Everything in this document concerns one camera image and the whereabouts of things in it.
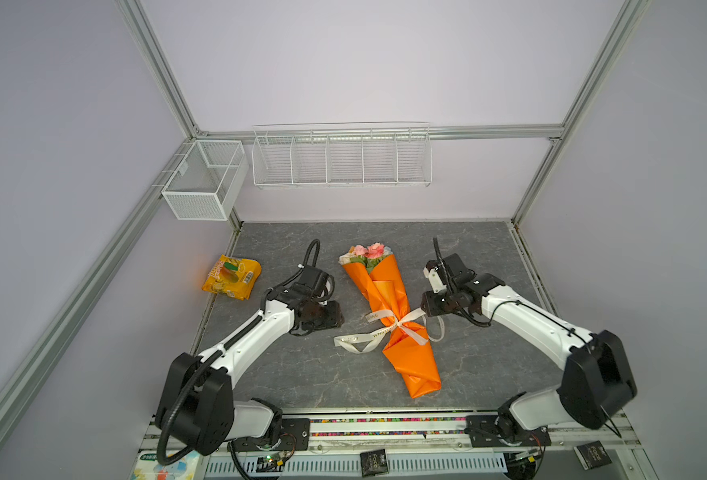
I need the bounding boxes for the white wire wall shelf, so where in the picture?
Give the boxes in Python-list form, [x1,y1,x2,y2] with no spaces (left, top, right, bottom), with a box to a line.
[252,122,433,188]

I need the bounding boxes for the white slotted cable duct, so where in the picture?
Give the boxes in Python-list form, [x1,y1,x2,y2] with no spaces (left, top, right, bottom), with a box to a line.
[240,452,509,479]

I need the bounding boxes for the tissue pack with elephant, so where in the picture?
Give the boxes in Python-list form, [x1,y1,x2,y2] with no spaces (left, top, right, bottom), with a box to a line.
[129,452,206,480]

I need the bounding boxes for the cream fake rose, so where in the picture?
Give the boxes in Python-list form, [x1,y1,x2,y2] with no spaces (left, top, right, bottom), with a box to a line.
[339,252,357,265]

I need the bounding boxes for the black box centre front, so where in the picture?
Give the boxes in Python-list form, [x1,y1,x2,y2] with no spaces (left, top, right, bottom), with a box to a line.
[359,449,389,478]

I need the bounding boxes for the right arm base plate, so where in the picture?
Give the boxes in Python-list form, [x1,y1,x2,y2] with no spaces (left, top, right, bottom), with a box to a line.
[463,414,551,448]

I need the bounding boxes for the white ribbon gold lettering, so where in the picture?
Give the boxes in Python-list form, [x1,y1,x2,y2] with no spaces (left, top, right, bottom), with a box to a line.
[334,308,445,354]

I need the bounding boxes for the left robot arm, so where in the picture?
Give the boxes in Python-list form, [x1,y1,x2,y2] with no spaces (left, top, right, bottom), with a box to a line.
[155,281,344,466]

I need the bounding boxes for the black box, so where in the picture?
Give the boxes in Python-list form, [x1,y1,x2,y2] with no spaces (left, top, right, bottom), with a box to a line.
[573,440,613,471]
[359,449,389,478]

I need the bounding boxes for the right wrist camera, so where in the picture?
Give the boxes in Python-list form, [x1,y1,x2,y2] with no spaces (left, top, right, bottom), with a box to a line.
[423,254,477,293]

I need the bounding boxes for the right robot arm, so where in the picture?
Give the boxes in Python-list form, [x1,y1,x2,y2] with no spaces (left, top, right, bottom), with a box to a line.
[421,267,637,444]

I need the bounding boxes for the aluminium front rail frame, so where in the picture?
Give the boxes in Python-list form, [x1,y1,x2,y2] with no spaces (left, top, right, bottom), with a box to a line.
[140,409,657,479]

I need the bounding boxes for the yellow snack bag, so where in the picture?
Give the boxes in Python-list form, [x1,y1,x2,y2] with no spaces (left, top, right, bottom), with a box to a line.
[202,255,262,300]

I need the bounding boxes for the dark pink fake rose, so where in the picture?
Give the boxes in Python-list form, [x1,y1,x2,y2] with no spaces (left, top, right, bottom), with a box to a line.
[365,243,385,259]

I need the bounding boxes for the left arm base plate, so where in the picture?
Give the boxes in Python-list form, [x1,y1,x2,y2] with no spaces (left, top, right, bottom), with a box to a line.
[233,417,311,452]

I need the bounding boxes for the white mesh box basket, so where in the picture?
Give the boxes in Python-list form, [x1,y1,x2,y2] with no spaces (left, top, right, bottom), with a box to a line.
[162,140,249,221]

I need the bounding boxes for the black box right front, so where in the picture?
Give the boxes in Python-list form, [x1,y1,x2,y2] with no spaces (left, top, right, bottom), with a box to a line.
[573,440,613,471]

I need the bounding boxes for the orange wrapping paper sheet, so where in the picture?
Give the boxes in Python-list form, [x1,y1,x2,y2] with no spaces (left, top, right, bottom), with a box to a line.
[334,251,441,399]

